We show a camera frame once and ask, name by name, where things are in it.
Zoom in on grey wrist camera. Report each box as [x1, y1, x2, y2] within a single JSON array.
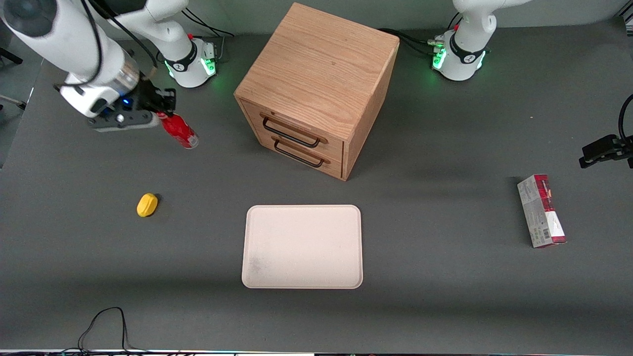
[[89, 110, 160, 133]]

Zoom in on black right arm base cables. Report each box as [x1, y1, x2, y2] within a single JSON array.
[[181, 9, 236, 62]]

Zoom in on long black drawer handle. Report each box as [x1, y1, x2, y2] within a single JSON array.
[[261, 115, 322, 148]]

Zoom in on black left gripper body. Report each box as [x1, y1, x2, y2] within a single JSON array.
[[613, 135, 633, 169]]

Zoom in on red coke bottle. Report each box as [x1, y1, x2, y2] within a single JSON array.
[[157, 113, 199, 150]]

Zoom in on wooden drawer with short handle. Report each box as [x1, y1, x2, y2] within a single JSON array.
[[257, 131, 345, 179]]

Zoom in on black left arm base cables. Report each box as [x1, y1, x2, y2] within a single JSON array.
[[378, 12, 463, 56]]

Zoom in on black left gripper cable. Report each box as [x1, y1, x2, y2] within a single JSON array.
[[618, 94, 633, 143]]

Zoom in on thin black looped cable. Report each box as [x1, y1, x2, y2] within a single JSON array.
[[77, 307, 149, 355]]

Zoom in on short black drawer handle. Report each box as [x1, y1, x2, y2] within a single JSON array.
[[273, 139, 325, 168]]

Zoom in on beige plastic tray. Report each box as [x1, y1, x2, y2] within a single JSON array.
[[241, 205, 363, 290]]

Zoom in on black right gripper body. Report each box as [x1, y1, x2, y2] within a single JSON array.
[[101, 79, 160, 120]]

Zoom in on yellow plastic lemon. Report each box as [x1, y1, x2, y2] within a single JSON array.
[[136, 193, 159, 218]]

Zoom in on red and grey carton box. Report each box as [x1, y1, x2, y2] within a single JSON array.
[[517, 174, 567, 248]]

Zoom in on wooden drawer cabinet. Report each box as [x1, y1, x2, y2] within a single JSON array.
[[234, 2, 400, 181]]

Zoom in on wooden drawer with long handle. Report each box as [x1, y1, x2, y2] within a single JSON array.
[[241, 99, 346, 161]]

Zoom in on black arm base cables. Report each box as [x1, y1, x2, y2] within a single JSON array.
[[181, 9, 236, 62], [378, 12, 463, 56]]

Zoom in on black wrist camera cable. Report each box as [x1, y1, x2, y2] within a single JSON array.
[[53, 0, 160, 92]]

